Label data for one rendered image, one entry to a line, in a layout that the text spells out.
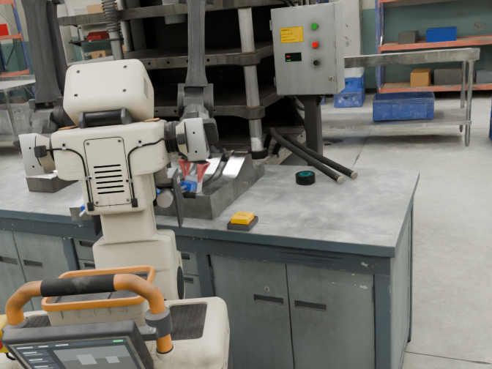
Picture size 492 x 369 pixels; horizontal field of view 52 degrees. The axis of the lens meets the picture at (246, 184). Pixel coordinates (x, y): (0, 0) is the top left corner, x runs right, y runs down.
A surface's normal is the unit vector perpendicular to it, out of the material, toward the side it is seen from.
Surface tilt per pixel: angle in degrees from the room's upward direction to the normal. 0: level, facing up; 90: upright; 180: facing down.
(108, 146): 82
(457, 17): 90
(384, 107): 92
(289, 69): 90
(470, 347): 1
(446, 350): 0
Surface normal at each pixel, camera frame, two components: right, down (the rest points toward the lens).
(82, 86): -0.07, -0.39
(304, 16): -0.40, 0.34
